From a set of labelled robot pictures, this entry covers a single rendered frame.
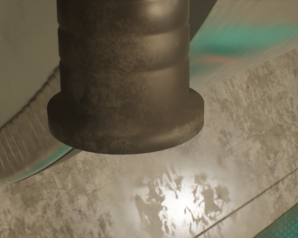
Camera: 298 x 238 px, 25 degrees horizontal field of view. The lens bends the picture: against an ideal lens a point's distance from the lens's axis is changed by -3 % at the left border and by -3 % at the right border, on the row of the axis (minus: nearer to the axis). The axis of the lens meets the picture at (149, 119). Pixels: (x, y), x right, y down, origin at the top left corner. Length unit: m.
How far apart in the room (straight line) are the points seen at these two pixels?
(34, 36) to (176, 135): 0.33
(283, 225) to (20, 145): 1.66
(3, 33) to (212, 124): 1.47
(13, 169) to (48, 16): 0.16
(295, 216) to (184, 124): 2.03
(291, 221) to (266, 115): 0.35
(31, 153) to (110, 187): 1.16
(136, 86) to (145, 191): 1.59
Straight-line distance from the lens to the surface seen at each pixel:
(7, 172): 0.58
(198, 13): 0.41
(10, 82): 0.53
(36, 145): 0.53
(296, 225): 2.20
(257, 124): 2.10
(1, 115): 0.56
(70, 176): 1.62
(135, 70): 0.16
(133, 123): 0.17
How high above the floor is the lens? 1.35
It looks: 49 degrees down
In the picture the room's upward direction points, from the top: 76 degrees clockwise
